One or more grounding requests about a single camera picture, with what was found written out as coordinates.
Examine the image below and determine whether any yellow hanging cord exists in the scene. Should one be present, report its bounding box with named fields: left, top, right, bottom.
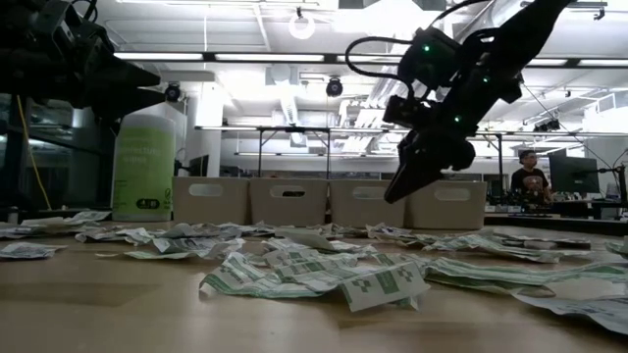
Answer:
left=16, top=95, right=53, bottom=212

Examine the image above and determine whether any black framed workbench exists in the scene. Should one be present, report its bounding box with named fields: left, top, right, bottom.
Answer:
left=430, top=129, right=505, bottom=197
left=256, top=126, right=332, bottom=180

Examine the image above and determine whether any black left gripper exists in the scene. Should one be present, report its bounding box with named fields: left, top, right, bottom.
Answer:
left=28, top=0, right=168, bottom=123

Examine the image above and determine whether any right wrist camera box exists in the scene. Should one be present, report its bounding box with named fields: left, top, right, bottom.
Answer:
left=382, top=95, right=429, bottom=129

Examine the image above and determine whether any person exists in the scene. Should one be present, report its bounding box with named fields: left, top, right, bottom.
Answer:
left=509, top=149, right=553, bottom=205

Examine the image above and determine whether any silver ventilation duct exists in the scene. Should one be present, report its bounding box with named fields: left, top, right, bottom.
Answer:
left=365, top=0, right=497, bottom=112

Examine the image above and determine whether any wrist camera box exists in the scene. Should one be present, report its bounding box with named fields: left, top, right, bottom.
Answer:
left=46, top=2, right=83, bottom=39
left=382, top=95, right=429, bottom=129

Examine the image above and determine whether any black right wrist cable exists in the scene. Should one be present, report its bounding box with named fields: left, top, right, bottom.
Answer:
left=344, top=36, right=418, bottom=97

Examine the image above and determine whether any overhead LED light bar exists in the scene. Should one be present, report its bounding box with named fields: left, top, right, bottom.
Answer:
left=112, top=50, right=628, bottom=69

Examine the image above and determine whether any black computer monitor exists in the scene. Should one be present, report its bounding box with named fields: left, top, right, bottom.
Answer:
left=548, top=155, right=601, bottom=195

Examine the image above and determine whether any small black monitor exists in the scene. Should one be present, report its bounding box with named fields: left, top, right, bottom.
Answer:
left=188, top=154, right=210, bottom=177

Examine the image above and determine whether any light grey plastic bin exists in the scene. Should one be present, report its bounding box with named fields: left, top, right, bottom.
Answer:
left=408, top=180, right=489, bottom=230
left=329, top=178, right=409, bottom=229
left=172, top=176, right=250, bottom=226
left=248, top=176, right=330, bottom=227

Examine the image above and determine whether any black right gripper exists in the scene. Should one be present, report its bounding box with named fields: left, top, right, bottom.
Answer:
left=384, top=116, right=478, bottom=203

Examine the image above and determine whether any white ring lamp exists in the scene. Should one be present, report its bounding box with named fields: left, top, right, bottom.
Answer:
left=288, top=7, right=317, bottom=41

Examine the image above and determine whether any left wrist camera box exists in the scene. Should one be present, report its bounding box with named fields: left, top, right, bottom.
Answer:
left=46, top=2, right=83, bottom=39

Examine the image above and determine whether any green wipes canister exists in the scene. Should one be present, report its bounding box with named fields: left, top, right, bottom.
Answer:
left=111, top=113, right=177, bottom=223

